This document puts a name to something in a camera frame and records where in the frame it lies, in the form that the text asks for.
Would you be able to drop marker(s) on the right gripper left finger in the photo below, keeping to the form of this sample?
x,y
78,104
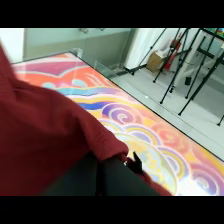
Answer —
x,y
80,176

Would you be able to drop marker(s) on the dark red T-shirt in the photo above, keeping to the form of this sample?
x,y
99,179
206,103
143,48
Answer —
x,y
40,126

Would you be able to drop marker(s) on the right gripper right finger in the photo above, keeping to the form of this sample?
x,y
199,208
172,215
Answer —
x,y
123,180

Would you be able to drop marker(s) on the black tripod stand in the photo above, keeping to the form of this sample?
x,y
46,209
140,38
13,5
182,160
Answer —
x,y
186,56
159,39

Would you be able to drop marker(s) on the brown cardboard box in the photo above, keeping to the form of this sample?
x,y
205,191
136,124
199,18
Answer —
x,y
156,61

